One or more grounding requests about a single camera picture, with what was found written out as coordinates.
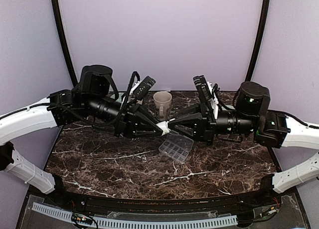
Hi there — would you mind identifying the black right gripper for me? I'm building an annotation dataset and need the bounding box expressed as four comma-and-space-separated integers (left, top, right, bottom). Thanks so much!
168, 102, 257, 145

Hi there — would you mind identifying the black front table rail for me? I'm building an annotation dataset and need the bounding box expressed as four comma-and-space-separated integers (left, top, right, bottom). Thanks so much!
24, 183, 297, 215

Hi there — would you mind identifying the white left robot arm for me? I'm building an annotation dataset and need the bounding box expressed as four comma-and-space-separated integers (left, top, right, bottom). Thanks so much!
0, 65, 169, 207

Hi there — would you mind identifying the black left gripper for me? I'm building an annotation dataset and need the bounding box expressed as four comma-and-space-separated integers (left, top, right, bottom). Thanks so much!
84, 94, 165, 139

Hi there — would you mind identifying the small white bottle cap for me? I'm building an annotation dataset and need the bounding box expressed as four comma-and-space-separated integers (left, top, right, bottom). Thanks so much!
157, 118, 175, 136

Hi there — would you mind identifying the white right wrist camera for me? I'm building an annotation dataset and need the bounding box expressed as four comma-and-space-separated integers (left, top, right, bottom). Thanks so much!
193, 75, 221, 115

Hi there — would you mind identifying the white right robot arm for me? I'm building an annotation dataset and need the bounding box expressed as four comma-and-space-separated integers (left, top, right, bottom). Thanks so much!
167, 76, 319, 149

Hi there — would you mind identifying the white slotted cable duct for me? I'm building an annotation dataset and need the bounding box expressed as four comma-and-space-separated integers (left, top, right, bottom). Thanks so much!
32, 202, 238, 228

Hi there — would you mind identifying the black left frame post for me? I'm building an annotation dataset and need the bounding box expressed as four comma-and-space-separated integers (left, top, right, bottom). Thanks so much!
51, 0, 78, 86

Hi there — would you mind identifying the clear plastic pill organizer box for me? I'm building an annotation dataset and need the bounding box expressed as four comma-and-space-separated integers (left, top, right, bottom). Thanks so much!
159, 132, 194, 164

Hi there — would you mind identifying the beige ceramic mug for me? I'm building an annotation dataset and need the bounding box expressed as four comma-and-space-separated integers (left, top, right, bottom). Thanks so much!
153, 91, 172, 121

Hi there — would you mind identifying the black frame post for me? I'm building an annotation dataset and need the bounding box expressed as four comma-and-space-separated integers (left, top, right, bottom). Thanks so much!
51, 0, 78, 86
245, 0, 270, 81

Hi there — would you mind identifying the black right frame post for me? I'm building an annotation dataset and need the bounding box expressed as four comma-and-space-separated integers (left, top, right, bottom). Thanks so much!
245, 0, 270, 81

